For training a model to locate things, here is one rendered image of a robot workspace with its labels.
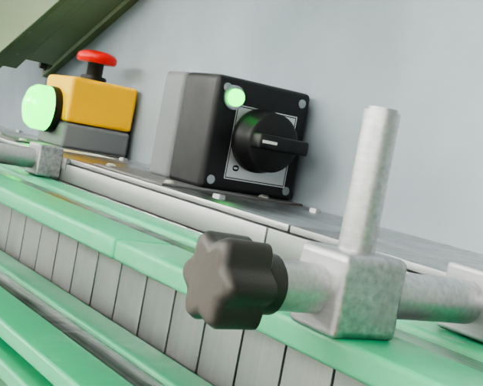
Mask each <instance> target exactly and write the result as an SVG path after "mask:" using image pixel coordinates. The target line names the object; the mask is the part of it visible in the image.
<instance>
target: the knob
mask: <svg viewBox="0 0 483 386"><path fill-rule="evenodd" d="M308 146H309V144H308V143H307V142H302V141H298V140H297V133H296V130H295V128H294V125H293V124H292V122H291V121H290V120H289V119H288V118H286V117H285V116H282V115H280V114H276V113H275V112H273V111H270V110H264V109H256V110H251V111H249V112H247V113H246V114H244V115H243V116H242V117H241V118H240V119H239V121H238V122H237V123H236V125H235V128H234V130H233V133H232V153H233V156H234V157H235V160H236V162H237V163H238V164H239V165H240V166H241V167H242V168H243V169H245V170H247V171H249V172H254V173H266V172H270V173H272V172H279V171H280V170H282V169H284V168H286V167H287V166H288V165H289V164H290V163H291V161H292V159H293V158H294V155H299V156H306V155H307V151H308Z"/></svg>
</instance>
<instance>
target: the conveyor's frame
mask: <svg viewBox="0 0 483 386"><path fill-rule="evenodd" d="M0 132H3V133H4V134H5V135H9V136H17V137H22V138H27V139H36V140H38V136H36V135H33V134H30V133H26V132H23V131H21V130H15V129H10V128H7V127H4V126H0ZM0 142H3V143H8V144H13V145H18V146H27V147H29V144H28V143H23V142H15V141H12V140H10V139H5V138H2V137H0ZM63 157H65V158H68V159H70V160H71V163H70V164H67V165H66V170H63V169H61V170H60V174H59V177H58V178H56V179H58V180H60V181H63V182H67V183H68V184H71V185H75V186H77V187H79V188H83V189H85V190H88V191H92V192H93V193H96V194H99V195H102V196H104V197H107V198H110V199H113V200H115V201H118V202H121V203H124V204H127V205H129V206H132V207H134V208H138V209H140V210H142V211H146V212H148V213H151V214H154V215H156V216H159V217H161V218H165V219H167V220H170V221H173V222H176V223H178V224H181V225H184V226H187V227H190V228H192V229H195V230H197V231H201V232H203V233H205V232H206V231H218V232H223V233H228V234H237V235H243V236H247V237H250V238H251V239H252V240H253V241H257V242H262V243H267V244H270V245H271V247H272V251H273V254H277V255H278V256H279V257H280V258H281V259H284V260H298V261H300V258H301V251H302V247H303V246H304V244H305V243H307V242H311V241H314V242H321V243H327V244H338V241H339V237H340V229H341V225H342V221H343V217H341V216H337V215H335V214H329V213H326V212H323V211H321V210H320V209H317V208H306V207H303V206H298V205H292V204H283V203H277V202H272V201H262V200H257V199H252V198H242V197H236V196H231V195H221V194H216V193H211V192H205V191H196V190H190V189H184V188H175V187H169V186H165V185H158V184H156V183H152V182H148V181H145V180H142V179H140V178H135V177H133V176H129V175H125V174H122V173H119V172H115V171H112V170H109V169H106V168H102V167H99V166H96V165H94V163H97V164H103V165H106V164H107V163H113V164H114V165H115V166H117V167H122V168H131V169H136V170H141V171H147V172H149V171H150V165H145V164H142V163H139V162H134V161H130V160H128V159H126V158H122V157H119V158H114V157H109V156H104V155H98V154H93V153H88V152H79V151H74V150H69V149H64V152H63ZM375 252H377V253H381V254H385V255H388V256H391V257H395V258H398V259H400V260H402V261H404V262H405V263H406V272H407V273H419V274H426V275H434V276H445V275H446V271H447V267H448V264H449V262H451V261H457V262H464V263H476V264H482V265H483V254H479V253H476V252H473V251H470V250H465V249H461V248H458V247H453V246H450V245H447V244H442V243H439V242H435V241H432V240H427V239H424V238H421V237H416V236H412V235H409V234H404V233H401V232H398V231H393V230H390V229H386V228H383V227H379V232H378V236H377V241H376V248H375Z"/></svg>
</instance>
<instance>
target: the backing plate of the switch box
mask: <svg viewBox="0 0 483 386"><path fill-rule="evenodd" d="M94 165H96V166H99V167H102V168H106V169H109V170H112V171H115V172H119V173H122V174H125V175H129V176H133V177H135V178H140V179H142V180H145V181H148V182H152V183H156V184H158V185H165V186H169V187H175V188H184V189H190V190H196V191H205V192H211V193H216V194H221V195H231V196H236V197H242V198H252V199H257V200H262V201H272V202H277V203H283V204H292V205H298V206H303V205H302V204H299V203H297V202H293V201H287V200H282V199H276V198H269V197H268V196H267V195H259V196H257V195H247V194H242V193H237V192H231V191H222V190H216V189H211V188H202V187H198V186H194V185H190V184H187V183H184V182H179V181H177V180H173V179H171V178H165V177H162V176H159V175H154V174H152V173H150V172H147V171H141V170H136V169H131V168H122V167H117V166H115V165H114V164H113V163H107V164H106V165H103V164H97V163H94Z"/></svg>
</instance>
